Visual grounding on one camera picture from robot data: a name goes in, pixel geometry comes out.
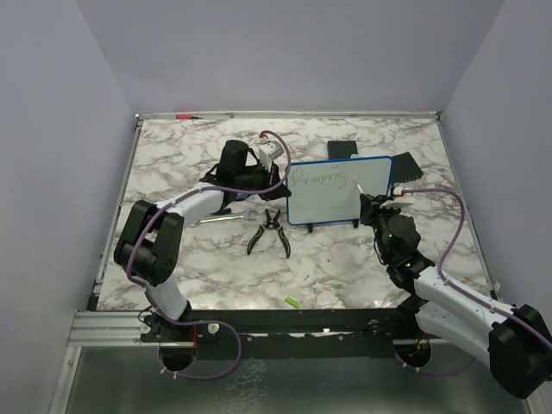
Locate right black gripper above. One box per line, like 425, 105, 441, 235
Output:
361, 192, 404, 260

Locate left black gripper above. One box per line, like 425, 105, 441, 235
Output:
236, 159, 292, 202

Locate blue framed whiteboard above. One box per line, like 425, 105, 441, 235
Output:
286, 156, 392, 226

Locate green marker cap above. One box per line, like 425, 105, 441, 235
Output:
285, 297, 300, 309

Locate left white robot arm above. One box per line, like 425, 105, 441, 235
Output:
114, 131, 292, 341

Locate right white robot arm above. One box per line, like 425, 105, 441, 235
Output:
360, 189, 551, 398

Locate silver open end wrench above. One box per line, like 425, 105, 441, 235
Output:
191, 210, 257, 228

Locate black flat box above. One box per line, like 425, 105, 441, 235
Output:
327, 141, 359, 160

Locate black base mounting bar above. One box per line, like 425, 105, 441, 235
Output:
141, 308, 422, 361

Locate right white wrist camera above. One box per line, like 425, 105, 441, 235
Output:
380, 186, 415, 210

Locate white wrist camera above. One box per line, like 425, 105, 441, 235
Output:
258, 134, 285, 171
380, 186, 415, 210

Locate black handled pliers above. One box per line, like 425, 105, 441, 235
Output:
246, 208, 292, 260

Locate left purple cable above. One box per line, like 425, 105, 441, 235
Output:
128, 129, 292, 381

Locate purple cable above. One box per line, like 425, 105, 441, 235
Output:
400, 187, 552, 377
128, 129, 292, 381

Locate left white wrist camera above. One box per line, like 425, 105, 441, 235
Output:
258, 134, 285, 171

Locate black network switch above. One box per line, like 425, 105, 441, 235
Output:
392, 152, 423, 185

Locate red marker on rail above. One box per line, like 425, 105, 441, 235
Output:
175, 114, 202, 120

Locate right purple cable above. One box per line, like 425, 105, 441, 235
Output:
400, 187, 552, 377

